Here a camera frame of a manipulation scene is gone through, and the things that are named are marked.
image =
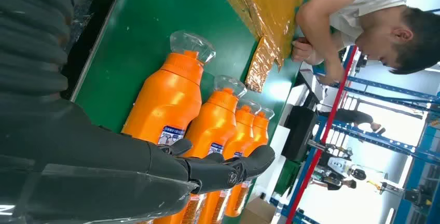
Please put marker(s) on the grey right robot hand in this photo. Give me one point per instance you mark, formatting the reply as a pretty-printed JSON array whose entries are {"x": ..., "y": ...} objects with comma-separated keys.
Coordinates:
[{"x": 68, "y": 167}]

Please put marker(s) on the brown cardboard box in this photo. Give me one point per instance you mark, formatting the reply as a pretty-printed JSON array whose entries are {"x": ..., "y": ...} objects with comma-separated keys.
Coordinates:
[{"x": 257, "y": 214}]

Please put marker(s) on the white table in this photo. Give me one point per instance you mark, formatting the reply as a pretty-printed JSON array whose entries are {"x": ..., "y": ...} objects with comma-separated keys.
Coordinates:
[{"x": 275, "y": 153}]

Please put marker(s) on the green plastic bin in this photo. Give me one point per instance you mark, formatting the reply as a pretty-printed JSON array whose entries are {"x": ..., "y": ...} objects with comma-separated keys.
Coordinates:
[{"x": 287, "y": 177}]

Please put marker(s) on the black carrying case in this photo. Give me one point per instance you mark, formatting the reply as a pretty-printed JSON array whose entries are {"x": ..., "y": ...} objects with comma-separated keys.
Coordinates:
[{"x": 299, "y": 133}]

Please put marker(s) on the red metal pole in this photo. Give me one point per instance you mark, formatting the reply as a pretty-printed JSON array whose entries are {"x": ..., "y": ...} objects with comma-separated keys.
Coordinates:
[{"x": 321, "y": 140}]

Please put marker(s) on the yellow taped cardboard sheet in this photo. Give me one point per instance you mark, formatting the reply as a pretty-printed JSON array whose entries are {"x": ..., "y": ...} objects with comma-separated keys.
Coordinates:
[{"x": 268, "y": 6}]

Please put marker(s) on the blue metal shelf rack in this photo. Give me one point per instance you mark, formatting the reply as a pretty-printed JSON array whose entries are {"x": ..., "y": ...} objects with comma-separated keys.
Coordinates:
[{"x": 378, "y": 139}]

